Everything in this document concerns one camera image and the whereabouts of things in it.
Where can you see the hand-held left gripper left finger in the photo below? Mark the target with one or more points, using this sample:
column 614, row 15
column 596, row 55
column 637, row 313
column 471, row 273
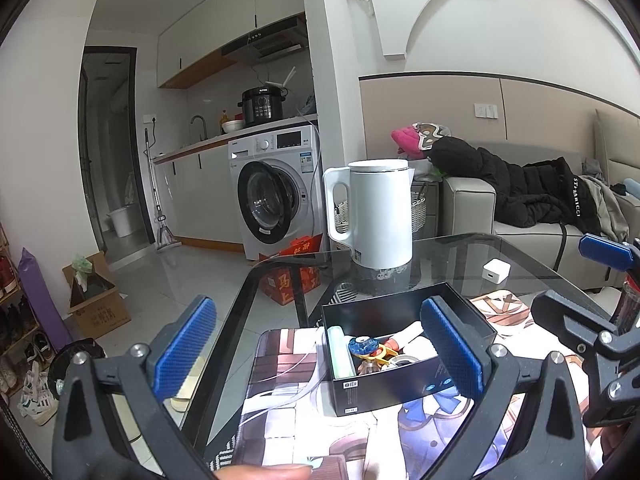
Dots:
column 185, row 350

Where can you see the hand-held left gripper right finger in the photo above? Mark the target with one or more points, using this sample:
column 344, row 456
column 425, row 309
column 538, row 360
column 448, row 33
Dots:
column 452, row 355

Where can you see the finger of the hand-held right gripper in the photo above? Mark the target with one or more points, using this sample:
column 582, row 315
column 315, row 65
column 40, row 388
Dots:
column 607, row 252
column 570, row 317

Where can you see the white tube with orange cap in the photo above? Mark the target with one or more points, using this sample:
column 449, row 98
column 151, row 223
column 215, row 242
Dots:
column 412, row 334

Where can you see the clear tape roll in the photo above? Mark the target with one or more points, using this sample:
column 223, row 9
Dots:
column 407, row 360

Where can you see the yellow plastic tool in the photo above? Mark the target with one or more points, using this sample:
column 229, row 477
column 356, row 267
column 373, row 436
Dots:
column 386, row 355

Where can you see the black cardboard box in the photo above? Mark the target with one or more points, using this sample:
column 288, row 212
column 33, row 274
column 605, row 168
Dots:
column 390, row 390

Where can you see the green lidded plastic container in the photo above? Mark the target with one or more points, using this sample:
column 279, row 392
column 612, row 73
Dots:
column 341, row 355

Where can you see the person's right hand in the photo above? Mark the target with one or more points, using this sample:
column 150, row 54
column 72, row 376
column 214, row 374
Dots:
column 609, row 447

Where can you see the person's left hand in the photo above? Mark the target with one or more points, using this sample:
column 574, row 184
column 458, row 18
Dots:
column 265, row 473

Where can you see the red soda bottle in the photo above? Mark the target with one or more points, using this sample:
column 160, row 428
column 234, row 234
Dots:
column 631, row 290

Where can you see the grey hooded garment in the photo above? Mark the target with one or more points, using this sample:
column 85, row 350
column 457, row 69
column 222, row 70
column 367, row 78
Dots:
column 602, row 200

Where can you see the white charger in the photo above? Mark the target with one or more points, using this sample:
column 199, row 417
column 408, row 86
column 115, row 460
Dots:
column 496, row 271

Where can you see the brown cardboard box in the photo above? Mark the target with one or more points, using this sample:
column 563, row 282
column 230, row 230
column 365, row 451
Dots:
column 100, row 315

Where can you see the black puffer jacket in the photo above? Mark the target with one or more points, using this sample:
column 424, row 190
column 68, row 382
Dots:
column 525, row 185

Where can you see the flat mop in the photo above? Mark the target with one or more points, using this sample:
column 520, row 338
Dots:
column 162, row 232

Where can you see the printed desk mat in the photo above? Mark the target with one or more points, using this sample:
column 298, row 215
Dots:
column 290, row 410

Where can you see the red gift box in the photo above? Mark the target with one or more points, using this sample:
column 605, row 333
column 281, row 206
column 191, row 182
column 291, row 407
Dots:
column 287, row 280

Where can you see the white bucket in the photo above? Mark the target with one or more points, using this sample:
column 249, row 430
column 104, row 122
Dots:
column 122, row 221

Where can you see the woven wicker basket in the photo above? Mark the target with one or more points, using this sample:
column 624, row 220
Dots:
column 419, row 215

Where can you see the light grey sofa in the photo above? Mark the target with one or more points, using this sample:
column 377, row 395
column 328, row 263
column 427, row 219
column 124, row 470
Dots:
column 470, row 200

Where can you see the purple rolled mat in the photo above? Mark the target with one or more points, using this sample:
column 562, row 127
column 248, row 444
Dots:
column 42, row 300

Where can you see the white lower cabinets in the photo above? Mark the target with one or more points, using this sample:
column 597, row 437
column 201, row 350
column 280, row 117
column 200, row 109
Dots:
column 200, row 195

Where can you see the white cabinets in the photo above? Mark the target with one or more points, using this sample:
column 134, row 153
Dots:
column 200, row 195
column 220, row 20

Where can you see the white striped sneaker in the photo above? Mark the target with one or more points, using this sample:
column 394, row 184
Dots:
column 37, row 402

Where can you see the white electric kettle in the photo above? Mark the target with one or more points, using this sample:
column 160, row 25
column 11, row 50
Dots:
column 380, row 210

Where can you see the wooden shoe rack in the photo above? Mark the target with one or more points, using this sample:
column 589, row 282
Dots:
column 15, row 310

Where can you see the white washing machine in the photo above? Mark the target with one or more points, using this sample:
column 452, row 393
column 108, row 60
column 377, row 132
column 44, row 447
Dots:
column 280, row 200

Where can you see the white cloth bag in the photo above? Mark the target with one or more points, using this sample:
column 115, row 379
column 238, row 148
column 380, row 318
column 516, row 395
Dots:
column 425, row 170

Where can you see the patterned white plush toy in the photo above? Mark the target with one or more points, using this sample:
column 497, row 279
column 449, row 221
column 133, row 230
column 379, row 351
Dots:
column 430, row 134

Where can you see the pink plush toy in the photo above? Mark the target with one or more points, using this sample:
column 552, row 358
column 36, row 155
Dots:
column 406, row 141

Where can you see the kitchen faucet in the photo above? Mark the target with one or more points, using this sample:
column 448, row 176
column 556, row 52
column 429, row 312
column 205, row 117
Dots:
column 199, row 122

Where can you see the white bowl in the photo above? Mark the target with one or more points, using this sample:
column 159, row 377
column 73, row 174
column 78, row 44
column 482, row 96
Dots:
column 233, row 126

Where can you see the black pressure cooker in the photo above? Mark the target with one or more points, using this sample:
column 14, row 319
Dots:
column 260, row 105

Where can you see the range hood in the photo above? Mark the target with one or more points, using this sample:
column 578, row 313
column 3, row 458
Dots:
column 270, row 42

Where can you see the white upper cabinets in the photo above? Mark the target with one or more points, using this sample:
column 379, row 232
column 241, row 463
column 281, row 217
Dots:
column 220, row 20

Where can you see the white light switch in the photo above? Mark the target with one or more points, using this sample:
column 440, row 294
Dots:
column 486, row 111

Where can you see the black door frame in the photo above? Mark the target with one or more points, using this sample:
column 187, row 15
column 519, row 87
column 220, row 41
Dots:
column 82, row 160

